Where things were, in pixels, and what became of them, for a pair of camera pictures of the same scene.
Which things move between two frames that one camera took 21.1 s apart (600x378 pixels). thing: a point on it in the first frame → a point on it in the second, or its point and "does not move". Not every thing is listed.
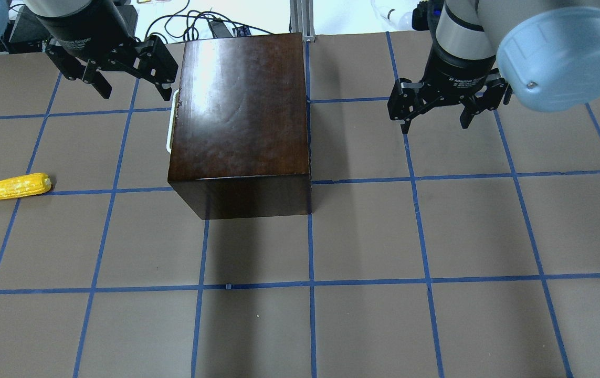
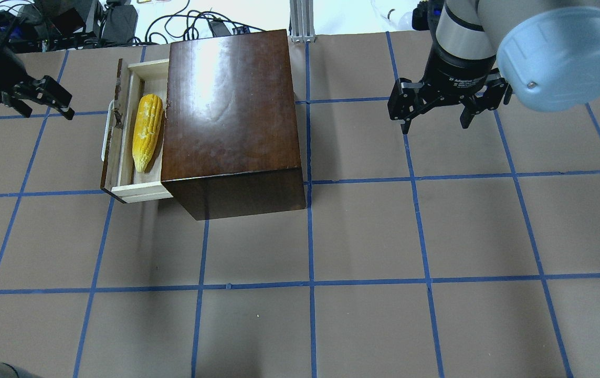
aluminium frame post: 302,16 does not move
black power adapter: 219,29 does not move
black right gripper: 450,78 does not move
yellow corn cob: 25,185 → 147,129
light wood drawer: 175,101 → 119,175
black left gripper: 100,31 → 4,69
